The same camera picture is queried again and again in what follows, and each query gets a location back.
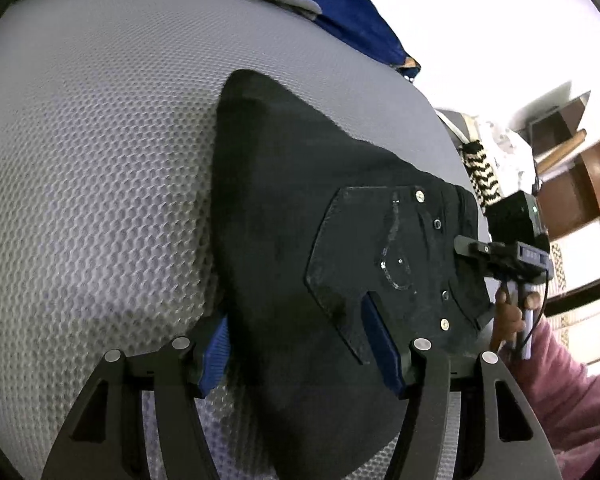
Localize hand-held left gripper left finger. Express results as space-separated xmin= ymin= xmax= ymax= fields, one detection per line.
xmin=40 ymin=315 xmax=231 ymax=480

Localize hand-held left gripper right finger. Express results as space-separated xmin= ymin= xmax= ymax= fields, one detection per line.
xmin=361 ymin=300 xmax=563 ymax=480

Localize black pants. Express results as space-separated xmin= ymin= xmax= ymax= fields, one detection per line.
xmin=207 ymin=69 xmax=496 ymax=480

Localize person's right forearm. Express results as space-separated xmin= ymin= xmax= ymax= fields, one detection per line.
xmin=500 ymin=317 xmax=600 ymax=480

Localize person's right hand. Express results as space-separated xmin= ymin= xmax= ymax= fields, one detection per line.
xmin=489 ymin=282 xmax=542 ymax=356

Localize black white zigzag cloth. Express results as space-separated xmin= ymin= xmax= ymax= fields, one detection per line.
xmin=459 ymin=141 xmax=502 ymax=213

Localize white floral cloth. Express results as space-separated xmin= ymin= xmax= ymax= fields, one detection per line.
xmin=477 ymin=120 xmax=536 ymax=196

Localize wooden rod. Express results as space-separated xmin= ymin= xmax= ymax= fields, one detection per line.
xmin=535 ymin=129 xmax=588 ymax=173

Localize blue floral blanket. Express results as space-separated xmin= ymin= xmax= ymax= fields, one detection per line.
xmin=25 ymin=0 xmax=423 ymax=81

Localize brown wooden cabinet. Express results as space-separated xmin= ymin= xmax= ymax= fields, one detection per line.
xmin=525 ymin=90 xmax=600 ymax=361

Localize grey mesh mat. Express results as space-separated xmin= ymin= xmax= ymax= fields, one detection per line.
xmin=0 ymin=0 xmax=491 ymax=480

